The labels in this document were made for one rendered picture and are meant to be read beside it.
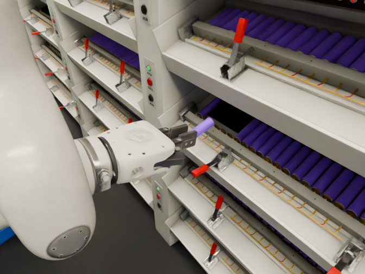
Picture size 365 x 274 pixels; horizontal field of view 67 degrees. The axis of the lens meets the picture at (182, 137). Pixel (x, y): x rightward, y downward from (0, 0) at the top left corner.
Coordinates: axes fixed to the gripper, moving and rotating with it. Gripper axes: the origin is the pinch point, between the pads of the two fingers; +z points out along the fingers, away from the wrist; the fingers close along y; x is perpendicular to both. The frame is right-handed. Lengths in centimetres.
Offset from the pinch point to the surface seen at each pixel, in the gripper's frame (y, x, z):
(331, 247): -27.3, 7.8, 9.2
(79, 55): 77, 7, 10
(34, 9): 153, 2, 14
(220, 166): -4.1, 6.9, 7.8
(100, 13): 50, -13, 7
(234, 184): -8.6, 8.5, 7.8
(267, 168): -12.1, 3.6, 11.5
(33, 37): 155, 18, 13
